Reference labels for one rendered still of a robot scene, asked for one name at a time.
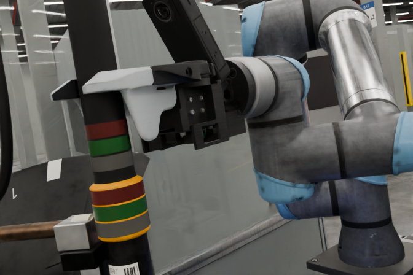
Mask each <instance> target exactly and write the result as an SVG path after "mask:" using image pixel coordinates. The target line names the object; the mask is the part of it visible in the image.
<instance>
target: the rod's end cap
mask: <svg viewBox="0 0 413 275"><path fill-rule="evenodd" d="M89 219H91V220H92V222H93V223H94V224H95V222H94V221H93V220H95V219H94V215H93V214H83V215H75V216H74V217H73V218H72V219H71V222H76V221H84V220H89ZM93 223H91V229H92V230H93V231H96V229H94V228H92V226H94V227H95V228H96V226H95V225H93ZM93 231H92V232H93ZM93 234H95V235H97V234H96V233H95V232H93Z"/></svg>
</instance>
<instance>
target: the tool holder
mask: <svg viewBox="0 0 413 275"><path fill-rule="evenodd" d="M73 217H74V215H72V216H71V217H69V218H67V219H66V220H64V221H62V222H60V223H59V224H57V225H55V226H54V227H53V229H54V233H55V239H56V243H57V249H58V251H59V252H61V251H64V252H63V253H62V254H61V255H60V257H61V264H62V268H63V271H80V272H81V275H110V273H109V267H108V261H107V256H106V249H105V246H104V241H102V240H100V239H98V235H95V234H93V232H95V233H96V231H93V230H92V229H91V223H93V222H92V220H91V219H89V220H84V221H76V222H71V219H72V218H73ZM93 225H95V224H94V223H93ZM92 231H93V232H92ZM96 234H97V233H96Z"/></svg>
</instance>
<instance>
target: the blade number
mask: <svg viewBox="0 0 413 275"><path fill-rule="evenodd" d="M22 199H23V187H22V182H20V183H18V184H15V185H12V186H10V187H8V189H7V191H6V200H7V206H8V205H10V204H13V203H16V202H17V201H20V200H22Z"/></svg>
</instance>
